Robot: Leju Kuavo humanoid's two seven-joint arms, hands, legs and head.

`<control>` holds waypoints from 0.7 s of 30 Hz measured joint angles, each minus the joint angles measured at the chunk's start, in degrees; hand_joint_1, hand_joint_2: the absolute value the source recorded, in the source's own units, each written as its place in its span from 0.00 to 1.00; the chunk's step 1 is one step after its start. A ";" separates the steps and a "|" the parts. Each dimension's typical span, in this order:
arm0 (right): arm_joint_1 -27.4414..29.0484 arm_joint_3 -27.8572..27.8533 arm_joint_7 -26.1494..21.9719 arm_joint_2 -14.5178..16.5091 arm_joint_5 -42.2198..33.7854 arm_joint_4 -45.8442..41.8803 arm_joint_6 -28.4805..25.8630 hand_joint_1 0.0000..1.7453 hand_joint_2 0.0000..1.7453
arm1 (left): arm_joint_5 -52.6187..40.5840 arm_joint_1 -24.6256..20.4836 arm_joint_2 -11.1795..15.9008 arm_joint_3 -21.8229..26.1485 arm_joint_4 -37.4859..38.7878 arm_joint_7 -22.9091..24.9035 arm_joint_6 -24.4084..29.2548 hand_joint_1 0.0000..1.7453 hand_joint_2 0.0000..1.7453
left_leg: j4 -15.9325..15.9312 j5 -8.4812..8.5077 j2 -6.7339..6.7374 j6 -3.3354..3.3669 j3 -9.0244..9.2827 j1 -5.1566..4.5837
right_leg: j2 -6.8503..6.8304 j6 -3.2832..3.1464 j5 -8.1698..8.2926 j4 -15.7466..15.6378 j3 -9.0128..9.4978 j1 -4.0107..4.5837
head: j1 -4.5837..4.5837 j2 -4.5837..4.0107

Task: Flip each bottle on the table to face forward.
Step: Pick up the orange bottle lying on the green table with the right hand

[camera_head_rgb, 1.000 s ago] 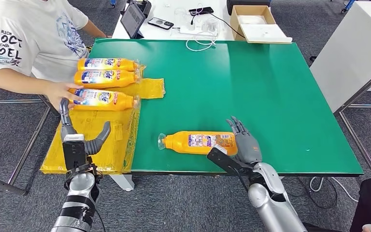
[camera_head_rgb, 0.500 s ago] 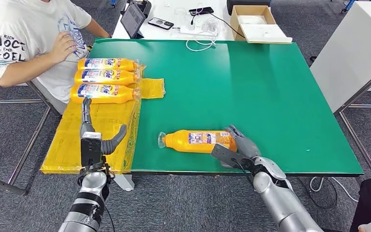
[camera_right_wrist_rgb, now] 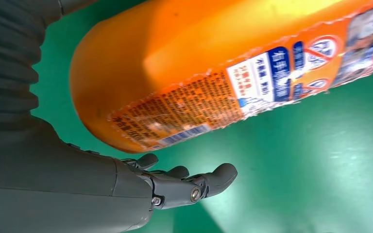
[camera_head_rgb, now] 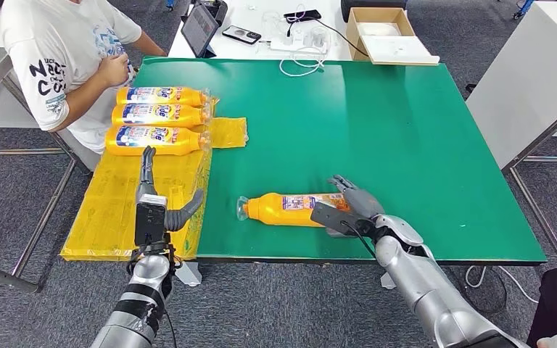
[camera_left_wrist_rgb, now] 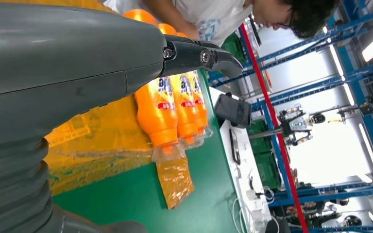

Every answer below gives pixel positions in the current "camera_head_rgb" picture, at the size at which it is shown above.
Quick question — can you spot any person's right hand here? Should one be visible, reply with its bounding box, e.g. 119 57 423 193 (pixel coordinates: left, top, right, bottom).
96 54 131 89

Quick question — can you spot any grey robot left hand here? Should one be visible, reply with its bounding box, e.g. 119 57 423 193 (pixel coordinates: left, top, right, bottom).
136 146 206 233

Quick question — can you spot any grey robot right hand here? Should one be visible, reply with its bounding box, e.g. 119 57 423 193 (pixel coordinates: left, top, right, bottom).
327 175 386 240

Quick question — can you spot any orange detergent bottle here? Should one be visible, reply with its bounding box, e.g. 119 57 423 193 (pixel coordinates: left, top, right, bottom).
116 86 211 107
104 125 211 157
111 102 211 129
236 192 356 228

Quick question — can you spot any green work table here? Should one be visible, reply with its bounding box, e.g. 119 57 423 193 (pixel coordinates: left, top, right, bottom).
131 57 548 291

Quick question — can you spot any yellow taped cardboard sheet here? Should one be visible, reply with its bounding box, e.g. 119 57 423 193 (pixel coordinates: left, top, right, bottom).
60 96 249 262

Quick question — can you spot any black tablet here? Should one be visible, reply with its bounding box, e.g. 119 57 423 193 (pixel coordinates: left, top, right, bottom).
181 4 220 59

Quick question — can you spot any black electronic device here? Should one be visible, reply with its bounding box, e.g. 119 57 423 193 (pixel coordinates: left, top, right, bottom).
189 0 229 26

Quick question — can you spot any white table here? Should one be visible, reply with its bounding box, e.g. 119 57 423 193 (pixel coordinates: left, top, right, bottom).
168 0 358 62

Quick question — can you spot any white box lid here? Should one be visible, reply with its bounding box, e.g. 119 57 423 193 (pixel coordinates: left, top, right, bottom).
366 35 441 66

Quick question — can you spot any brown cardboard box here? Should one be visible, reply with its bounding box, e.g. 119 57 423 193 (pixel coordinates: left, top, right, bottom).
346 7 441 66

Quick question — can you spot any white power strip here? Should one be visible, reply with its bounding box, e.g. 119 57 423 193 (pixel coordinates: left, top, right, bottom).
269 39 331 55

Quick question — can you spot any white charger adapter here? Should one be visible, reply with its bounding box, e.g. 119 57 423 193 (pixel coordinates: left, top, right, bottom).
302 26 331 48

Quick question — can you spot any white packing insert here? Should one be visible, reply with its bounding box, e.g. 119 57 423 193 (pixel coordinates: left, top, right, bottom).
358 21 402 38

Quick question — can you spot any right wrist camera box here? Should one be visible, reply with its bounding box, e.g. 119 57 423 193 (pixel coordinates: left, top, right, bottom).
310 201 376 237

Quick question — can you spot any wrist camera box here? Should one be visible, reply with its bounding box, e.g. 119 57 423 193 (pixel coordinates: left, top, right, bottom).
133 194 170 249
310 201 376 237

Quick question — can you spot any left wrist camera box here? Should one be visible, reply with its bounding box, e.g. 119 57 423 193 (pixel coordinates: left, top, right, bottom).
133 194 170 249

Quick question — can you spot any black smartphone round camera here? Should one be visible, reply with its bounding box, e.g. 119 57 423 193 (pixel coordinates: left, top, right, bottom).
221 25 263 46

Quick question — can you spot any white coiled cable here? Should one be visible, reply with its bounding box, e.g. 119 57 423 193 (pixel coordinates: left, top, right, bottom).
279 46 329 78

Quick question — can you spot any black cable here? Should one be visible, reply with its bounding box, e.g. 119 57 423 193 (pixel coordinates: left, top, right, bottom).
313 18 371 60
466 266 508 314

